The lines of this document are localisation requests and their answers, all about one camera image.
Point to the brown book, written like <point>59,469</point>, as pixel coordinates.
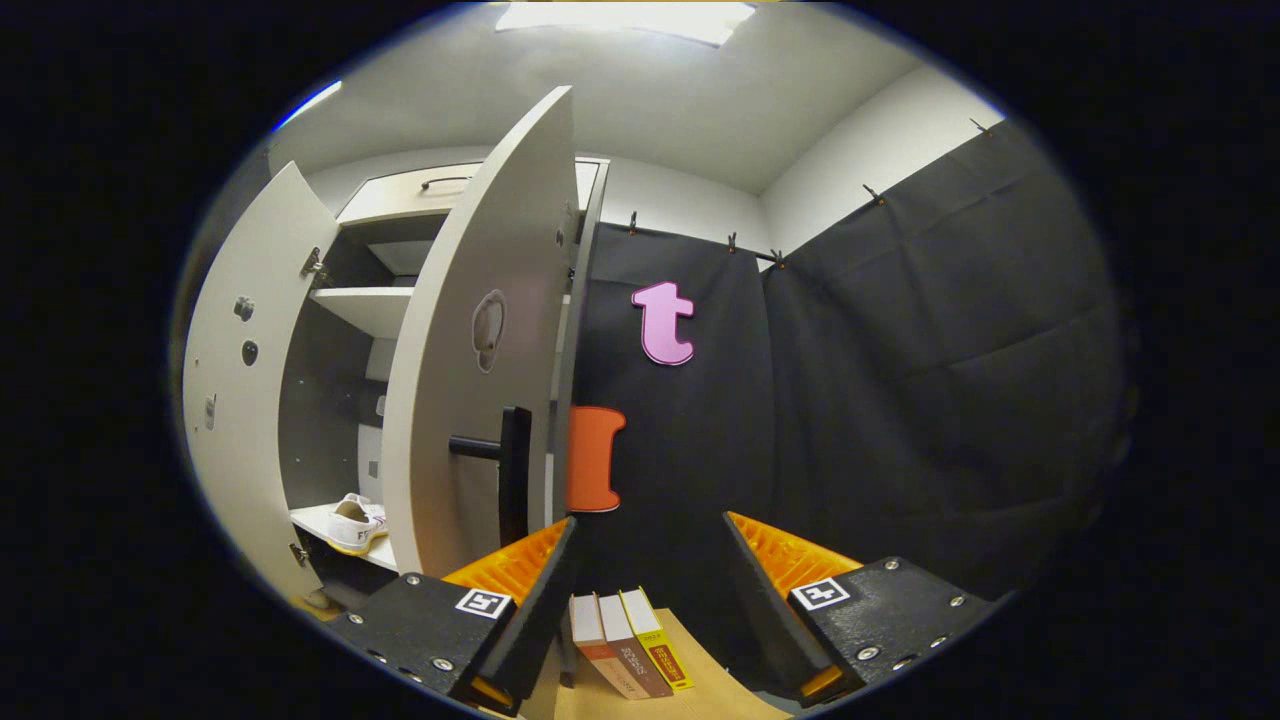
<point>630,650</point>

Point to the white shoe cabinet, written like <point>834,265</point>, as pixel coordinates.
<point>380,200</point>

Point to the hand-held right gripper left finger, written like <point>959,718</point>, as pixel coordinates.
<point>525,620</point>

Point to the white canvas shoe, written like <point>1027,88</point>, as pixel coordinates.
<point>355,525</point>

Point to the white cabinet shelf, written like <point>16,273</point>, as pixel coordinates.
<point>370,308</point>
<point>315,520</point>

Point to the black backdrop cloth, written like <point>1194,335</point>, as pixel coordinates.
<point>900,400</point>

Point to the white and orange book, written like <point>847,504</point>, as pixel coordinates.
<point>590,640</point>

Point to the yellow book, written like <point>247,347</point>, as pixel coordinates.
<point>655,635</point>

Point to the white cabinet door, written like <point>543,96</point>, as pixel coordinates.
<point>450,300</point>
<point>245,440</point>

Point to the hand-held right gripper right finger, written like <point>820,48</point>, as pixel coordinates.
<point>765,610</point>

